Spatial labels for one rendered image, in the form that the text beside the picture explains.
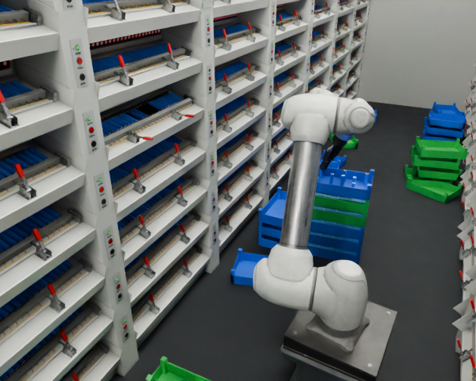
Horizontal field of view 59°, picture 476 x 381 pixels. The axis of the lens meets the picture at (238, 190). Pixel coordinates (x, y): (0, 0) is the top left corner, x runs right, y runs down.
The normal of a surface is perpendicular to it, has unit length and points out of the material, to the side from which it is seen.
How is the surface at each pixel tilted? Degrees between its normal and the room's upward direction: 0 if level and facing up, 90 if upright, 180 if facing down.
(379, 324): 2
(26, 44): 108
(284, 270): 56
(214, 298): 0
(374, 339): 2
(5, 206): 18
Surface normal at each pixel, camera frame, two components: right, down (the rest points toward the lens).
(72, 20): 0.90, 0.21
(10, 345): 0.28, -0.77
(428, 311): 0.00, -0.88
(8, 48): 0.86, 0.47
